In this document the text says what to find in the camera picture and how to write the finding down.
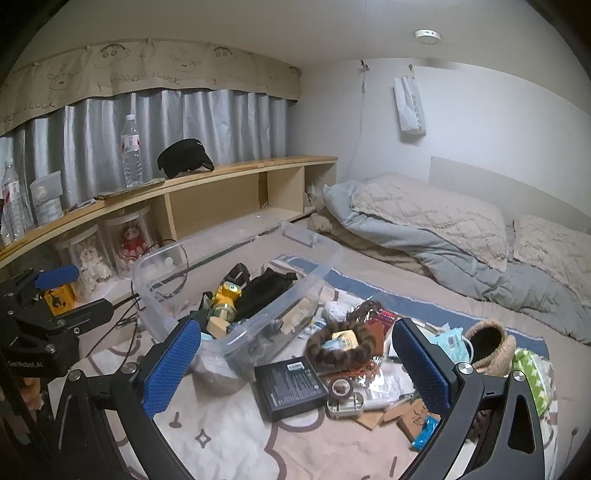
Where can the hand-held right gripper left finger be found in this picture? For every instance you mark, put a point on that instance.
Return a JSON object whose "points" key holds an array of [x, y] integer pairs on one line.
{"points": [[171, 367]]}

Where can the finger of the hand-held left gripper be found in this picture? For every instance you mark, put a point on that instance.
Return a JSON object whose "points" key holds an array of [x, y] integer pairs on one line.
{"points": [[55, 277], [78, 319]]}

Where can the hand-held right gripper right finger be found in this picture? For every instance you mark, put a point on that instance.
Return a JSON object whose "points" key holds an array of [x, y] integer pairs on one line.
{"points": [[420, 364]]}

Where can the clear plastic storage bin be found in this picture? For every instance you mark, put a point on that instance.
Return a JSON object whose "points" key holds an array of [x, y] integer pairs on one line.
{"points": [[161, 314]]}

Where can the yellow toy figure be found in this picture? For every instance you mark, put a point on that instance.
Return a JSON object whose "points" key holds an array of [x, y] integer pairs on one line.
{"points": [[227, 295]]}

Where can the person's left hand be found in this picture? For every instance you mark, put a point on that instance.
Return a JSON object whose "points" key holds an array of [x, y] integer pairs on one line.
{"points": [[33, 392]]}

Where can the yellow printed box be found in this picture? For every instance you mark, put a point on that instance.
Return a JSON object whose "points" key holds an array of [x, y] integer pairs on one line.
{"points": [[62, 301]]}

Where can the white doll display case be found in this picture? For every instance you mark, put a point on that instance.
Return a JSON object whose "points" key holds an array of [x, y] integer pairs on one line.
{"points": [[90, 267]]}

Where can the silver foil packet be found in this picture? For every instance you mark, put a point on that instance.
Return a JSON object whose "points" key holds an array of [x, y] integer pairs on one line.
{"points": [[392, 387]]}

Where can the teal face mask pack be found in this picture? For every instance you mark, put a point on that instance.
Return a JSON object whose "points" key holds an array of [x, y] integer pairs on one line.
{"points": [[450, 344]]}

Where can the brown leather card holder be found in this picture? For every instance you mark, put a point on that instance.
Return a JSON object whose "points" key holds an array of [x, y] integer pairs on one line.
{"points": [[376, 339]]}

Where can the small brown cardboard box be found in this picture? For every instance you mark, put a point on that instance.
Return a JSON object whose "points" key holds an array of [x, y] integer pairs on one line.
{"points": [[413, 420]]}

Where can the red pink striped packet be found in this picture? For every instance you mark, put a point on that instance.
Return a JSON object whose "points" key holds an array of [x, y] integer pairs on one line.
{"points": [[384, 319]]}

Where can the blue snack packet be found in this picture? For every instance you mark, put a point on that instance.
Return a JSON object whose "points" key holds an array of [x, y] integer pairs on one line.
{"points": [[427, 434]]}

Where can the small yellow label card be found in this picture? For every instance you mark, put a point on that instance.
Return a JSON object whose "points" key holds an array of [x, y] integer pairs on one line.
{"points": [[345, 340]]}

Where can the white plastic container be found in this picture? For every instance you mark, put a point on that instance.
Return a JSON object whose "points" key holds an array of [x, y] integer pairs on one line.
{"points": [[46, 198]]}

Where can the clear water bottle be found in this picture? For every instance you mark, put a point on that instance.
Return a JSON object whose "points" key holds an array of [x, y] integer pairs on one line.
{"points": [[11, 207], [132, 157]]}

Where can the brown tape roll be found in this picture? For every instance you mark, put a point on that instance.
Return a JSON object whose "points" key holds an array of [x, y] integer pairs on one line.
{"points": [[341, 388]]}

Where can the red doll display case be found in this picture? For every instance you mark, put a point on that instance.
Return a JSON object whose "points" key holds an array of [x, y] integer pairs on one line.
{"points": [[131, 244]]}

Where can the beige bed sheet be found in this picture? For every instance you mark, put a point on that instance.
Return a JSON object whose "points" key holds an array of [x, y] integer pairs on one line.
{"points": [[392, 286]]}

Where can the woven straw basket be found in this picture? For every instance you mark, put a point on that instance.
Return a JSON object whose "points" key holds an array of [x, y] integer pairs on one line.
{"points": [[505, 351]]}

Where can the white crumpled paper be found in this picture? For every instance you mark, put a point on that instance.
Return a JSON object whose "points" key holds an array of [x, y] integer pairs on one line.
{"points": [[337, 313]]}

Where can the grey duvet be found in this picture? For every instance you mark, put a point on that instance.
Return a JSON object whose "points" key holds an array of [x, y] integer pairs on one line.
{"points": [[485, 286]]}

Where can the pink printed blanket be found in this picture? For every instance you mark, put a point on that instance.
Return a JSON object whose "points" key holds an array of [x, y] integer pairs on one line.
{"points": [[240, 443]]}

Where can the green checkered packet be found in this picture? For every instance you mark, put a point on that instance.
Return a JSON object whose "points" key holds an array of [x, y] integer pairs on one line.
{"points": [[532, 365]]}

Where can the black fabric pouch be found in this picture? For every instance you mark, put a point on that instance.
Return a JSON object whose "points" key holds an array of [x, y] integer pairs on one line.
{"points": [[268, 295]]}

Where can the black flat box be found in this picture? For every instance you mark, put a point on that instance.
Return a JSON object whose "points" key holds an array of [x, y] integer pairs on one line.
{"points": [[291, 387]]}

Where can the beige folded blanket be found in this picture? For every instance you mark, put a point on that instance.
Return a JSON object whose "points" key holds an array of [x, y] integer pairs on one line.
{"points": [[369, 251]]}

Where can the tan wooden block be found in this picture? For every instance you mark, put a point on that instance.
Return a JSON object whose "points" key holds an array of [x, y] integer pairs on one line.
{"points": [[298, 317]]}

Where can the beige quilted pillow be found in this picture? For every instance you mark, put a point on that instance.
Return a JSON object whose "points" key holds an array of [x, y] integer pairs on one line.
{"points": [[554, 258], [429, 217]]}

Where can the black cap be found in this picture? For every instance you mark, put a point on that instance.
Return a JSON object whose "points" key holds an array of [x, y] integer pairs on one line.
{"points": [[184, 159]]}

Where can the wooden shelf unit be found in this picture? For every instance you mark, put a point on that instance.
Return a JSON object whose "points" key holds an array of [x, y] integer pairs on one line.
{"points": [[217, 184]]}

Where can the white headboard panel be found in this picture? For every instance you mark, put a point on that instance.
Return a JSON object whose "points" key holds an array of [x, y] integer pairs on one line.
{"points": [[508, 184]]}

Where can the grey curtain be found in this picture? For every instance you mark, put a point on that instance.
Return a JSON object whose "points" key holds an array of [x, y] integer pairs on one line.
{"points": [[194, 129]]}

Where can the beige printed curtain valance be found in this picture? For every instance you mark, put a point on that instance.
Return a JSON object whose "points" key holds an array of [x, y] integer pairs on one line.
{"points": [[138, 69]]}

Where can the round ceiling lamp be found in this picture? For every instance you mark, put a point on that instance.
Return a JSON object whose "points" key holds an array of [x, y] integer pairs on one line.
{"points": [[427, 37]]}

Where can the white wall pouch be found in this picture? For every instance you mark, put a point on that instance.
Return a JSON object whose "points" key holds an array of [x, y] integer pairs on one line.
{"points": [[410, 106]]}

